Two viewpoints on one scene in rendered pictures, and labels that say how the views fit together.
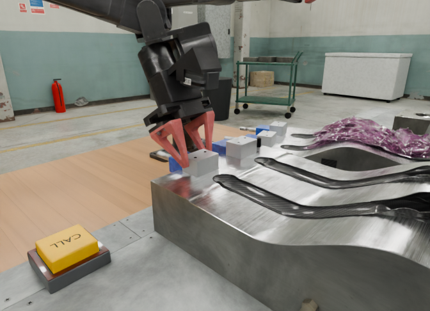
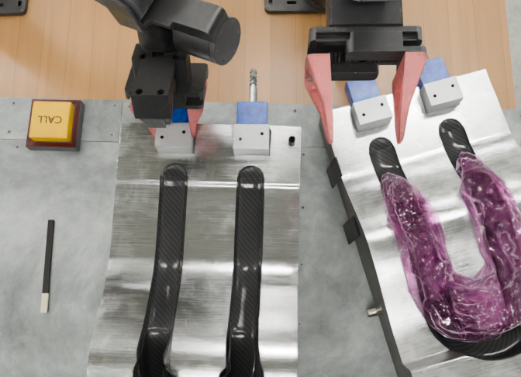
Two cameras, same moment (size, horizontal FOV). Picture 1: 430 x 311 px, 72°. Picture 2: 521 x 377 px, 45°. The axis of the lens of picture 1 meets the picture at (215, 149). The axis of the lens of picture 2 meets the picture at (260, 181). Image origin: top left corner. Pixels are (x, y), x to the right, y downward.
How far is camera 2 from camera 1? 81 cm
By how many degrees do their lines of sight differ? 62
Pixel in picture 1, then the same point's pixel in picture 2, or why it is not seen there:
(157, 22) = (129, 19)
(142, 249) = (108, 157)
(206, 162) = (170, 148)
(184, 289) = (95, 221)
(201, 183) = (148, 166)
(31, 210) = (77, 15)
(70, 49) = not seen: outside the picture
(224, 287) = not seen: hidden behind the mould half
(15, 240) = (44, 60)
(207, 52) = (152, 101)
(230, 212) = (126, 220)
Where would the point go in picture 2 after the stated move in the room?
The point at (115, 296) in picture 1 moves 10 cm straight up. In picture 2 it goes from (58, 187) to (35, 169)
